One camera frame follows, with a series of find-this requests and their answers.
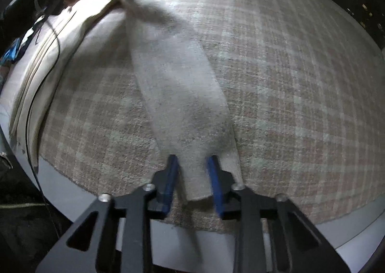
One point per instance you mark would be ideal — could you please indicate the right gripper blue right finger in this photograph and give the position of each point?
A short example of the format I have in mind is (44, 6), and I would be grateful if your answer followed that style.
(224, 199)

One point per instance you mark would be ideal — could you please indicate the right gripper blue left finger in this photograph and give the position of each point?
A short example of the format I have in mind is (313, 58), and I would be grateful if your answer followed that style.
(165, 183)

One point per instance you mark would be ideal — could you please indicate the cream ribbed knit sweater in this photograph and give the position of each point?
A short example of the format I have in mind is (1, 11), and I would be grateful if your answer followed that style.
(135, 80)

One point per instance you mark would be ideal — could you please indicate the pink plaid woven mat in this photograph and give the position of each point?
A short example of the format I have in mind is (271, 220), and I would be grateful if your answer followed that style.
(303, 89)

